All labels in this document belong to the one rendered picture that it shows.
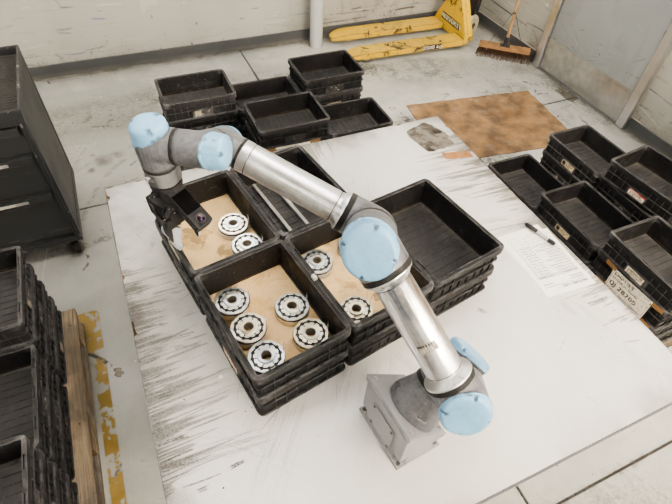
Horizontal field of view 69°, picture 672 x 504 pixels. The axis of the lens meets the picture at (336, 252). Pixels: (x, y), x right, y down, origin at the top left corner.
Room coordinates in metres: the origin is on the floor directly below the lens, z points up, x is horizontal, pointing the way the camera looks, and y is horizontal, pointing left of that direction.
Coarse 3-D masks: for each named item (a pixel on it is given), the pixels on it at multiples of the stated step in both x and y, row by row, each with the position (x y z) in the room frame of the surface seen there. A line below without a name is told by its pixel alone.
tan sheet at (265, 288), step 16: (272, 272) 0.99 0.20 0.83; (256, 288) 0.92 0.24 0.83; (272, 288) 0.92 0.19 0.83; (288, 288) 0.93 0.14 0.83; (256, 304) 0.86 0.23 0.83; (272, 304) 0.86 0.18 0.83; (272, 320) 0.81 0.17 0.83; (320, 320) 0.82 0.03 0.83; (272, 336) 0.75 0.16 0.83; (288, 336) 0.76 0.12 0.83; (288, 352) 0.70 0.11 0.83
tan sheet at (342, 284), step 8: (336, 240) 1.15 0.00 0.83; (320, 248) 1.11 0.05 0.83; (328, 248) 1.11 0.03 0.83; (336, 248) 1.12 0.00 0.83; (336, 256) 1.08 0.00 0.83; (336, 264) 1.04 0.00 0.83; (336, 272) 1.01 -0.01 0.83; (344, 272) 1.01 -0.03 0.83; (328, 280) 0.97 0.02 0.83; (336, 280) 0.98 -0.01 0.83; (344, 280) 0.98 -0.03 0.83; (352, 280) 0.98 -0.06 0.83; (328, 288) 0.94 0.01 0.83; (336, 288) 0.94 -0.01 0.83; (344, 288) 0.95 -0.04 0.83; (352, 288) 0.95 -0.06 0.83; (360, 288) 0.95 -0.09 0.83; (336, 296) 0.91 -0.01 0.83; (344, 296) 0.92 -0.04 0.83; (368, 296) 0.92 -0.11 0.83; (376, 296) 0.93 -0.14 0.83; (376, 304) 0.89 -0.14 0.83
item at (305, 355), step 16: (240, 256) 0.96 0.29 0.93; (208, 272) 0.89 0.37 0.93; (304, 272) 0.92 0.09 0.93; (320, 288) 0.86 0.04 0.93; (208, 304) 0.78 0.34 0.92; (224, 320) 0.73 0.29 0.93; (336, 336) 0.71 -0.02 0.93; (240, 352) 0.64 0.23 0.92; (304, 352) 0.65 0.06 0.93; (272, 368) 0.60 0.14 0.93; (288, 368) 0.61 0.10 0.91; (256, 384) 0.56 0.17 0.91
